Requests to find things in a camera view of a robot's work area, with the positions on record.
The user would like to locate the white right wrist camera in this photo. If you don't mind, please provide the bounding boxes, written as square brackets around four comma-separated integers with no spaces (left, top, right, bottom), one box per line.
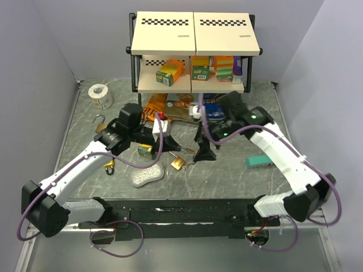
[188,105,201,120]

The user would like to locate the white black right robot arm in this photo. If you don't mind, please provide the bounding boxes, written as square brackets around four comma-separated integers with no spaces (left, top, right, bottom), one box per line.
[189,91,342,226]

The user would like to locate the orange green box on table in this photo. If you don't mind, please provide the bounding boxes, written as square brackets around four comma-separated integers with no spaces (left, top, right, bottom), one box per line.
[137,144,156,160]

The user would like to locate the brown chip bag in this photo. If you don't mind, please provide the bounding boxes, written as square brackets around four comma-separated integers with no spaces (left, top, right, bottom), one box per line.
[163,93,198,123]

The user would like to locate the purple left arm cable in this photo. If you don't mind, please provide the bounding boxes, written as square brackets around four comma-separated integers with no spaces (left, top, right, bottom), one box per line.
[16,118,166,241]

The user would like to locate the stacked coloured sponges pack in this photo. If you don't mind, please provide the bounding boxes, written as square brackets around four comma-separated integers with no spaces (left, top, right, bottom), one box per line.
[213,56,234,80]

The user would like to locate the small brass padlock with keychain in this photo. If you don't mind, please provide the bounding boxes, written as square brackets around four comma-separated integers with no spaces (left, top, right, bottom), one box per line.
[181,147,196,164]

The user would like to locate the brass padlock long shackle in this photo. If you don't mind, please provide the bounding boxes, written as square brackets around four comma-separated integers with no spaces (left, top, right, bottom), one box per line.
[168,151,187,171]

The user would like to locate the white tape roll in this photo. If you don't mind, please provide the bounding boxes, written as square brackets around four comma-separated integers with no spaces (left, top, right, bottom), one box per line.
[88,84,113,110]

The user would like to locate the black frame cream shelf rack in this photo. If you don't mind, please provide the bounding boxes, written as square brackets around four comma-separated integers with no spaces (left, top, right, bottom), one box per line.
[126,11,263,101]

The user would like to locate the orange green box on shelf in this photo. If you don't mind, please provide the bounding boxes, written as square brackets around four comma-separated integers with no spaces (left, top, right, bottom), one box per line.
[155,58,184,87]

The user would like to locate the green yellow box on shelf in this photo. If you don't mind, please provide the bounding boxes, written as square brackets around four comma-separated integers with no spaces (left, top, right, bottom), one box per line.
[191,56,210,81]

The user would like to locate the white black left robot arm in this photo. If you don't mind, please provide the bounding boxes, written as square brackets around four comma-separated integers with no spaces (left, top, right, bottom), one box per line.
[21,103,181,237]

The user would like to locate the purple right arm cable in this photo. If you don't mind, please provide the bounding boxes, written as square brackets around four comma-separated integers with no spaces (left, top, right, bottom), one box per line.
[197,93,343,227]

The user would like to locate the yellow black padlock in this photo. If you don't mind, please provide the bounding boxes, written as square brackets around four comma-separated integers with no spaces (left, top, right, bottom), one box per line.
[104,160,115,176]

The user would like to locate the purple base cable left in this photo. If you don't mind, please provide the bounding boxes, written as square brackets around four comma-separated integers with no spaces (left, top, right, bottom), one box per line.
[90,220,144,258]

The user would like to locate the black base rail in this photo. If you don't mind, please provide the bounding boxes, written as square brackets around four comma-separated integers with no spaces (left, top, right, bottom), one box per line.
[78,198,280,241]

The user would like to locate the blue Doritos bag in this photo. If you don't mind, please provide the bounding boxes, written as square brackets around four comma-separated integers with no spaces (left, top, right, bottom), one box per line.
[203,93,225,120]

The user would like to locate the teal rectangular box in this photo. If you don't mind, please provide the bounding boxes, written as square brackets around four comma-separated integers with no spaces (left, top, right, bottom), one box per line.
[245,155,274,169]

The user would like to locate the orange Reese's bag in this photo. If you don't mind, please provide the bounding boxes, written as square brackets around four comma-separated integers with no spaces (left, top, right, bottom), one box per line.
[142,93,168,121]

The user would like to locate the purple white bottle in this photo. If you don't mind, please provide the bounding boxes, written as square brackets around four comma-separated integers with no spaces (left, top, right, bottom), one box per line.
[232,56,243,84]

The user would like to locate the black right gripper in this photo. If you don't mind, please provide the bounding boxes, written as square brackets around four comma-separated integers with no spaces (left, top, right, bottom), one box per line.
[194,116,237,162]

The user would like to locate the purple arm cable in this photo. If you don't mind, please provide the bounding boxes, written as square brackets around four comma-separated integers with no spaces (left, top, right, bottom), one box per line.
[16,118,166,241]
[197,93,343,227]

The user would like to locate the large brass padlock left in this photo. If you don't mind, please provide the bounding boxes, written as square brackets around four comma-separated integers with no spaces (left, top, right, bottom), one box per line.
[92,114,107,133]

